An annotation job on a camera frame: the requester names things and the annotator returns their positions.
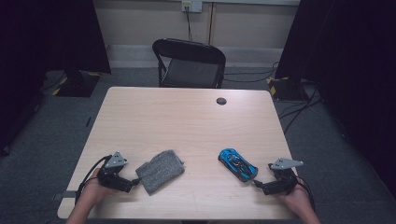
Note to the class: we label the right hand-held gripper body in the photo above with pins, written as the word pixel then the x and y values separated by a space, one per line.
pixel 283 183

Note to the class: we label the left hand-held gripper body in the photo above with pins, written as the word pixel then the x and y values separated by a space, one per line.
pixel 110 180

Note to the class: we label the grey cloth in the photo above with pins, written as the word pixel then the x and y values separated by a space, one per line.
pixel 160 171

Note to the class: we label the blue toy car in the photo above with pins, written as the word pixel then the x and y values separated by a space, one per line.
pixel 237 164

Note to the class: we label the person's left hand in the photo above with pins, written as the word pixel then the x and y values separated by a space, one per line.
pixel 93 191

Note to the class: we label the person's right hand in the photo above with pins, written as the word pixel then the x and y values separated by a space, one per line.
pixel 299 200

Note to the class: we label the grey tape strip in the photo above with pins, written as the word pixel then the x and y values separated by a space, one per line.
pixel 65 195

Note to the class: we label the small dark floor marker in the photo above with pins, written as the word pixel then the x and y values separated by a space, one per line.
pixel 88 121

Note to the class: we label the black stand base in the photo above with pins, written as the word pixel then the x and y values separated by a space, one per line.
pixel 77 85
pixel 286 90

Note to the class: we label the black folding chair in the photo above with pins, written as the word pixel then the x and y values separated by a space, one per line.
pixel 190 71

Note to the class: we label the black curtain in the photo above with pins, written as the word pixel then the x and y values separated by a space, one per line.
pixel 46 37
pixel 351 62

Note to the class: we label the white wall socket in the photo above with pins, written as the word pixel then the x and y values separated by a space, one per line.
pixel 192 5

